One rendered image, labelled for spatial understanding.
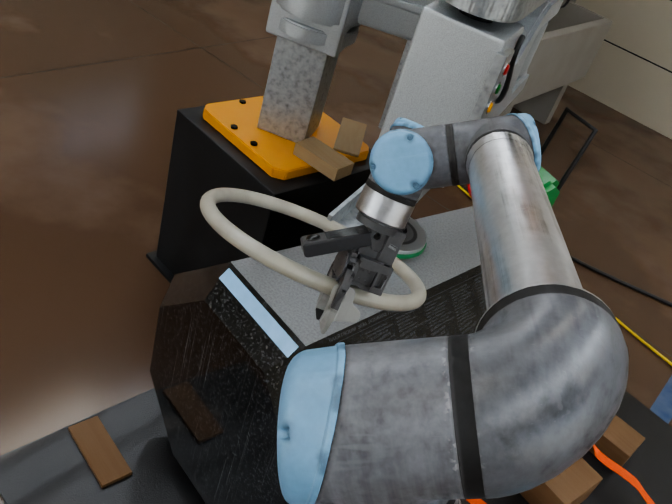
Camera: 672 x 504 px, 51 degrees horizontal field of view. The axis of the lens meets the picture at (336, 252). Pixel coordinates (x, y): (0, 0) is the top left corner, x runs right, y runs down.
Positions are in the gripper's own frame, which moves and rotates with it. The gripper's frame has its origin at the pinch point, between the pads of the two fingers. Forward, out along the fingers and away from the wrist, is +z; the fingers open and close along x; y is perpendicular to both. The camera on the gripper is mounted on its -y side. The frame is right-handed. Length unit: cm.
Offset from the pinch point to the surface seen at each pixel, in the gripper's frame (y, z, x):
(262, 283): 1, 18, 62
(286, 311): 8, 20, 53
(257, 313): 2, 24, 54
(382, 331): 35, 18, 56
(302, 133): 10, -13, 145
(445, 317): 57, 12, 69
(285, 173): 7, 0, 128
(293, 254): 9, 12, 75
